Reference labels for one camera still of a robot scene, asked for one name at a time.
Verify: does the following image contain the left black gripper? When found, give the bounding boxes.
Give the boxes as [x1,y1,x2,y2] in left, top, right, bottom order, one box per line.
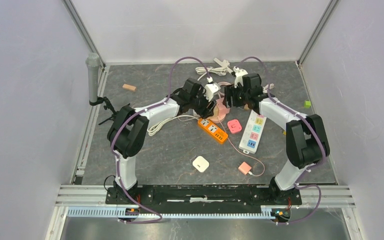
[189,87,217,120]

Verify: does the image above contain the orange power strip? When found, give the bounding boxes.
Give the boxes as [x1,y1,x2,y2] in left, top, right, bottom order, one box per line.
[197,118,228,145]

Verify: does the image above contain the pink adapter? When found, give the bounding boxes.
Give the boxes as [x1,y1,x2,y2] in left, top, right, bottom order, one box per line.
[227,119,243,134]

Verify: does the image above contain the long white power strip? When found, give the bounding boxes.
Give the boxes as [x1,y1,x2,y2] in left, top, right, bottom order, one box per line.
[238,110,267,154]

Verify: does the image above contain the white square adapter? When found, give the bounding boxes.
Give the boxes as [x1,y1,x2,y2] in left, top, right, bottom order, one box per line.
[192,155,210,173]

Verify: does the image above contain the pink charger plug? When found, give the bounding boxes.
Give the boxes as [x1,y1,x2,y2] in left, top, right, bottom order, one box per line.
[238,162,252,175]

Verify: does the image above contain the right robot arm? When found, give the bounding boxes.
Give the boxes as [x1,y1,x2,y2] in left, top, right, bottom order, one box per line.
[223,73,330,204]

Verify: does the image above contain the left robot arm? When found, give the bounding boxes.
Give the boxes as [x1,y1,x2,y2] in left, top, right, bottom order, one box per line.
[107,78,221,204]

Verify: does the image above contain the pink round base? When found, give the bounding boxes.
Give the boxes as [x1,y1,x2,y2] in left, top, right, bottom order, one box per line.
[207,98,230,124]

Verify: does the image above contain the green cube block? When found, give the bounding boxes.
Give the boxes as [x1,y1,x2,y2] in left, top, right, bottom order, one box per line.
[304,100,312,109]

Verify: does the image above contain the wooden block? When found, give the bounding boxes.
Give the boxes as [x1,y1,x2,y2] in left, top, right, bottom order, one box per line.
[122,84,137,92]

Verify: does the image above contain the black tripod stand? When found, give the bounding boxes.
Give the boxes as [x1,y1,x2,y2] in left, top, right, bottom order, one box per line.
[89,96,119,126]

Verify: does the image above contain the grey microphone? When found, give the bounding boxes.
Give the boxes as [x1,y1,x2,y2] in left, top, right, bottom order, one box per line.
[85,52,101,104]

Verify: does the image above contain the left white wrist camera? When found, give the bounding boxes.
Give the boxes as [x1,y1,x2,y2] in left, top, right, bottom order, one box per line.
[204,77,221,102]

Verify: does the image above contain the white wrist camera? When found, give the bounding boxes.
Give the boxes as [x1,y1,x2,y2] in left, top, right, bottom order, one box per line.
[233,66,248,88]
[204,77,221,102]

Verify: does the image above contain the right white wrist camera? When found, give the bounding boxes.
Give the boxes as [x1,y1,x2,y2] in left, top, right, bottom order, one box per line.
[233,66,248,88]

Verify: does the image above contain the white cord with plug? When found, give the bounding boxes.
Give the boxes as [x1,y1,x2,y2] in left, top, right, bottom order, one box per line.
[194,57,234,82]

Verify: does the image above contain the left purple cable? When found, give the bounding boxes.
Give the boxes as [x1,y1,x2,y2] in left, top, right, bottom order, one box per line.
[110,56,213,225]

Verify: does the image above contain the purple cable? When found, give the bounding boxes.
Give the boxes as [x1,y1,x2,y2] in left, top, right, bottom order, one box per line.
[239,56,328,225]
[110,56,213,225]

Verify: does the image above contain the white coiled power cord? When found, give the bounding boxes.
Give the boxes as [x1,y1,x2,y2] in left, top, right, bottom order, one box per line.
[147,114,200,137]

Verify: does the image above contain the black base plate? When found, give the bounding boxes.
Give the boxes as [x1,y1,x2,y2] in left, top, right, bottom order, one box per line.
[105,184,303,215]

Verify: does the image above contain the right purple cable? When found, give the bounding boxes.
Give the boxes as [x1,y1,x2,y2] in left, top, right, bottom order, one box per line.
[239,56,328,225]

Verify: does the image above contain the white cable duct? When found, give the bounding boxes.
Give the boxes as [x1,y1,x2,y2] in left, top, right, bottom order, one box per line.
[66,205,299,220]

